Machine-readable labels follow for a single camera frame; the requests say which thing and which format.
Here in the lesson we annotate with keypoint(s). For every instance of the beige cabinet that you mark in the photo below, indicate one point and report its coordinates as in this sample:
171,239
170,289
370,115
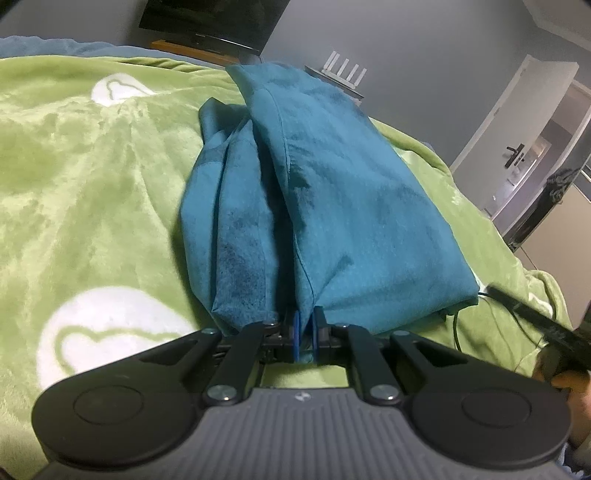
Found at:
554,249

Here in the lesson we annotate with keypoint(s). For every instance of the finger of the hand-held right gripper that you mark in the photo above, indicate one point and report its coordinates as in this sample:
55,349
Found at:
517,307

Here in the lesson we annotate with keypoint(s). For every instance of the wooden television stand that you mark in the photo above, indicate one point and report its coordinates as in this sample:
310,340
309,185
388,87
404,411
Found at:
203,51

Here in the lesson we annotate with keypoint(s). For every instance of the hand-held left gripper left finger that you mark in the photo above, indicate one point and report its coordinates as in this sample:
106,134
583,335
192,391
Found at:
297,333

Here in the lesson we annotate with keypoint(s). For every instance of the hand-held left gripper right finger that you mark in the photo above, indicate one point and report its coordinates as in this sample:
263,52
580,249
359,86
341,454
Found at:
316,333

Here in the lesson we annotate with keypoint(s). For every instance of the white router with antennas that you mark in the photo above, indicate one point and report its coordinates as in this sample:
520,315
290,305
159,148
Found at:
344,70

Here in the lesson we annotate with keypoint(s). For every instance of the dark hanging cloth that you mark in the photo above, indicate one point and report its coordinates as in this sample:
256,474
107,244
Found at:
559,184

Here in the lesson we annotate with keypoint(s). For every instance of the green blanket with white prints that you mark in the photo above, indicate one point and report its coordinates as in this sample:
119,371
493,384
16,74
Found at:
92,184

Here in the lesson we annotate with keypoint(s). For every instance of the teal hooded jacket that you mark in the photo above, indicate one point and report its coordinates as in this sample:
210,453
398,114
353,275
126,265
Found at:
360,207

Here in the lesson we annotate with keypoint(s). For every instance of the white door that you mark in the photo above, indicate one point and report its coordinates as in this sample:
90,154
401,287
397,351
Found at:
512,124

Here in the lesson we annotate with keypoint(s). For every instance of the person's right hand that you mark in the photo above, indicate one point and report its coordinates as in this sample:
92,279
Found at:
570,385

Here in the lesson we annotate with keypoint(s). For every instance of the black television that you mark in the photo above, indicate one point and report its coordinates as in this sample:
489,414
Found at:
212,18

